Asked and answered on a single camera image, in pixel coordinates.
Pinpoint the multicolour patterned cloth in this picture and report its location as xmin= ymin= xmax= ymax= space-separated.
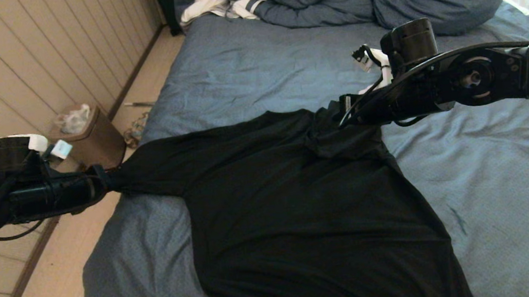
xmin=122 ymin=113 xmax=152 ymax=149

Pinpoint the blue bed sheet mattress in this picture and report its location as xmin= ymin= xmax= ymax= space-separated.
xmin=62 ymin=0 xmax=529 ymax=297

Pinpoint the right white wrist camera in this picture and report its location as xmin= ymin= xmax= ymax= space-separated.
xmin=352 ymin=43 xmax=395 ymax=96

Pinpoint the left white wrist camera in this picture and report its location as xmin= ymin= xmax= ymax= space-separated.
xmin=49 ymin=139 xmax=74 ymax=161

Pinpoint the white striped garment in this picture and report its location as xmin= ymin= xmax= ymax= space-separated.
xmin=179 ymin=0 xmax=267 ymax=27

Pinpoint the black bed headboard post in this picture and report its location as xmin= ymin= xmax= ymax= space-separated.
xmin=154 ymin=0 xmax=184 ymax=39

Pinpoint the black printed t-shirt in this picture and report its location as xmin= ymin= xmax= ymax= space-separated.
xmin=101 ymin=95 xmax=475 ymax=297

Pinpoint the thick black arched cable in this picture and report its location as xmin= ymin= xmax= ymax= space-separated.
xmin=333 ymin=37 xmax=529 ymax=125

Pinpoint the brown trash bin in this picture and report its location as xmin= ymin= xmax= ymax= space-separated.
xmin=46 ymin=103 xmax=128 ymax=174

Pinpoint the thin black cable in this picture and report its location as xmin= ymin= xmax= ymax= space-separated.
xmin=0 ymin=217 xmax=49 ymax=242
xmin=392 ymin=113 xmax=429 ymax=128

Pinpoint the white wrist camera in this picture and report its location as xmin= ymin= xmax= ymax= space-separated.
xmin=352 ymin=43 xmax=395 ymax=96
xmin=49 ymin=139 xmax=74 ymax=161

